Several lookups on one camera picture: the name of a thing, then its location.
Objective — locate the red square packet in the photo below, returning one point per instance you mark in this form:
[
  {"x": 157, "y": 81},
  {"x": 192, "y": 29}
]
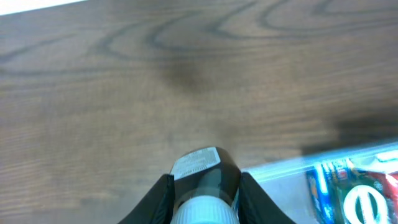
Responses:
[{"x": 389, "y": 183}]

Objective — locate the clear plastic container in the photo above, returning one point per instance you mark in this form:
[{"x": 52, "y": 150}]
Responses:
[{"x": 286, "y": 183}]

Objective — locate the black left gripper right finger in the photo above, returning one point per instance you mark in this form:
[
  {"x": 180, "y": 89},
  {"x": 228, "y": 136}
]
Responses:
[{"x": 255, "y": 206}]

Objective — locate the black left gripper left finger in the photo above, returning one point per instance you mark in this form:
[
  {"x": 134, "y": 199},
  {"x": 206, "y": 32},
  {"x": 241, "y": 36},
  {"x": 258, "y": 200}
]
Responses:
[{"x": 157, "y": 206}]

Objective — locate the green square packet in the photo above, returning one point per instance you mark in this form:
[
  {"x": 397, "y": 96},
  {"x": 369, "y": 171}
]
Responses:
[{"x": 363, "y": 201}]

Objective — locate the blue fever patch box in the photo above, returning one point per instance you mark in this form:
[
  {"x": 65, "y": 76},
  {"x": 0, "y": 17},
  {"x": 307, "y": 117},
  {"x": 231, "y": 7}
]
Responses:
[{"x": 323, "y": 180}]

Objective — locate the small dark medicine bottle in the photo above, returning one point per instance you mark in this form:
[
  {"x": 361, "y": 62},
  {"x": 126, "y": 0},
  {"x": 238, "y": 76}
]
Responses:
[{"x": 206, "y": 183}]

